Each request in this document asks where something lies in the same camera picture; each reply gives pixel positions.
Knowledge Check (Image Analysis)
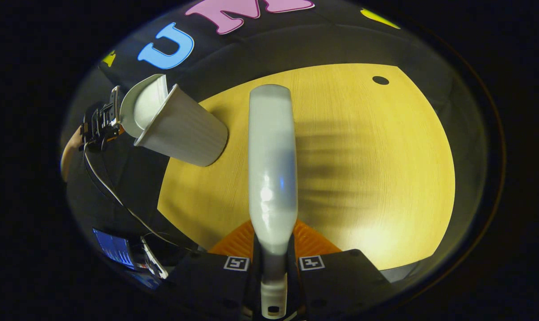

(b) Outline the white ribbed garbage bin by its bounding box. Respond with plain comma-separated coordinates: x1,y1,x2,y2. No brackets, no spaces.
133,84,229,168

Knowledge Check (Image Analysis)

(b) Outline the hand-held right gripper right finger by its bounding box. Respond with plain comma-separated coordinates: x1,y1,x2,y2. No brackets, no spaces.
287,218,393,321

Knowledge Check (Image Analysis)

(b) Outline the blue lit screen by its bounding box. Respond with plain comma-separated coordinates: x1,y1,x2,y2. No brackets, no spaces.
93,228,134,270

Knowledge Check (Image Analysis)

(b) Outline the white device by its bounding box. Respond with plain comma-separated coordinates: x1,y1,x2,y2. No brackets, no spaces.
140,238,168,280

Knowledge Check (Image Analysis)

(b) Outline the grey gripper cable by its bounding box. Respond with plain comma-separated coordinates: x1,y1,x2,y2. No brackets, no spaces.
83,143,195,251

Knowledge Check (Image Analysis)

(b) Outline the wooden desktop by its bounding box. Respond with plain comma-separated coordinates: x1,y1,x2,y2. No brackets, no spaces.
157,63,456,271

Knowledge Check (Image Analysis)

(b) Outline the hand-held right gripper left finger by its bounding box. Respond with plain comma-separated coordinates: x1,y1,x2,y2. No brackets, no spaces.
160,219,262,321

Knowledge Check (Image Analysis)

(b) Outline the small grey dustpan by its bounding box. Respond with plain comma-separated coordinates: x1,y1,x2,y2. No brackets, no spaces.
119,74,169,138

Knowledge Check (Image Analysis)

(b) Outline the small grey broom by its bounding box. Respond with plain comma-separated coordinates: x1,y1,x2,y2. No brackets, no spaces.
248,84,299,320

